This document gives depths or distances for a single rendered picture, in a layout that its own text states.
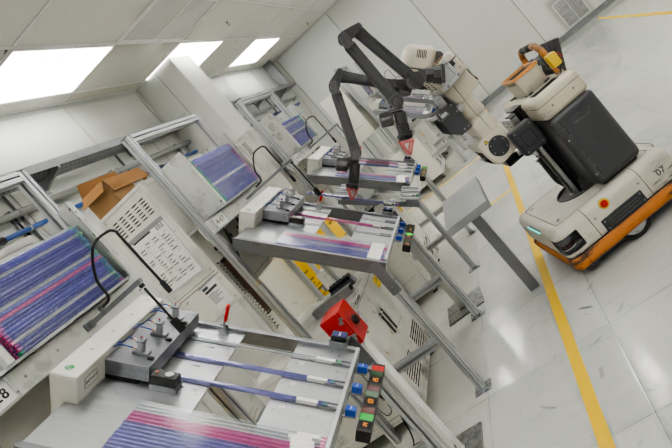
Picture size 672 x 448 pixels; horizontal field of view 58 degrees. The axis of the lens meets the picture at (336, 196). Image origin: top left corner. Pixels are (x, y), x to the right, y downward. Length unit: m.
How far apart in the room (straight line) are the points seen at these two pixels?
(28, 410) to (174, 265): 1.23
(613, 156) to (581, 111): 0.26
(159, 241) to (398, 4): 8.22
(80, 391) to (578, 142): 2.29
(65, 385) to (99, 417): 0.13
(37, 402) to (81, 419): 0.26
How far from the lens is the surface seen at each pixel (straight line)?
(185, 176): 2.94
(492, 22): 10.59
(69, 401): 1.81
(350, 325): 2.36
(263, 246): 2.78
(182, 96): 6.46
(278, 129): 4.26
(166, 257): 2.98
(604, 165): 3.07
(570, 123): 3.00
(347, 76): 3.30
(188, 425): 1.67
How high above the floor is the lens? 1.29
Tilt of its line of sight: 4 degrees down
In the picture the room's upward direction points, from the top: 41 degrees counter-clockwise
